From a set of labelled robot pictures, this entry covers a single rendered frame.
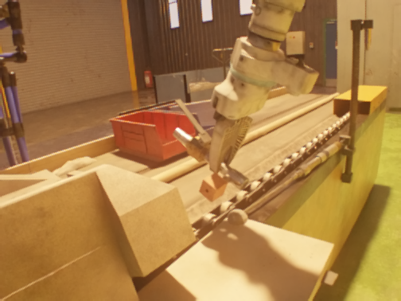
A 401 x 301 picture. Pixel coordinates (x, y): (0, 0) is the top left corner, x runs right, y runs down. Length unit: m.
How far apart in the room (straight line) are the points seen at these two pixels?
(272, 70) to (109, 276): 0.34
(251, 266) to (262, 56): 0.32
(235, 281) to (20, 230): 0.30
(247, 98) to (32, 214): 0.32
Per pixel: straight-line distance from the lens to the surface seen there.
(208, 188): 0.48
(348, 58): 5.75
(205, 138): 0.53
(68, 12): 11.74
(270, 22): 0.41
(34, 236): 0.32
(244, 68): 0.40
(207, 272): 0.46
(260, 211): 0.65
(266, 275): 0.45
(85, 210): 0.33
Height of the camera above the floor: 1.11
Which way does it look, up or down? 19 degrees down
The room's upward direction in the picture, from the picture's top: 5 degrees counter-clockwise
